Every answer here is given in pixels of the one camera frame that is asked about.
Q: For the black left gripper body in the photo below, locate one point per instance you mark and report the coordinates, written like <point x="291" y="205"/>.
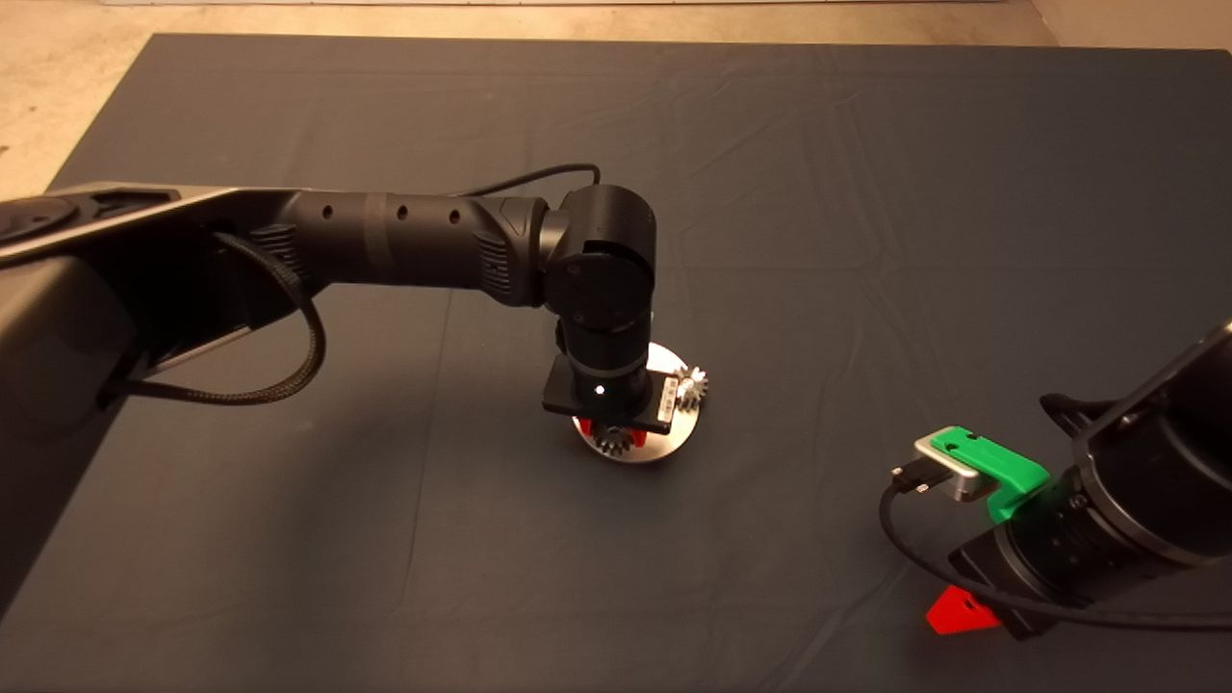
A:
<point x="558" y="395"/>

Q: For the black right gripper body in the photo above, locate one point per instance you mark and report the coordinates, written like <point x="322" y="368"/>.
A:
<point x="1011" y="587"/>

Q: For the green right camera mount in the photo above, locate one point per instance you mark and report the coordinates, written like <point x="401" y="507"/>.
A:
<point x="1001" y="467"/>

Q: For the small steel planetary gear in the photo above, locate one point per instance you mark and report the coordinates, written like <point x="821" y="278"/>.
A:
<point x="693" y="387"/>
<point x="613" y="445"/>

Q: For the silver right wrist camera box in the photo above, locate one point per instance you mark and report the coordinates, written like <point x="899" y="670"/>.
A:
<point x="953" y="472"/>

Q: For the dark grey table cloth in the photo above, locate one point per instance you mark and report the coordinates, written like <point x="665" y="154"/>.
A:
<point x="770" y="577"/>

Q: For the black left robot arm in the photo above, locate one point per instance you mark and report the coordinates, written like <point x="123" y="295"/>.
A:
<point x="404" y="241"/>

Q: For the round metal carrier plate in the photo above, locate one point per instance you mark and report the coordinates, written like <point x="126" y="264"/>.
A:
<point x="664" y="445"/>

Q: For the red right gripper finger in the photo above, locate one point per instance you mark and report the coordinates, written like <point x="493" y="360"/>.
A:
<point x="957" y="614"/>

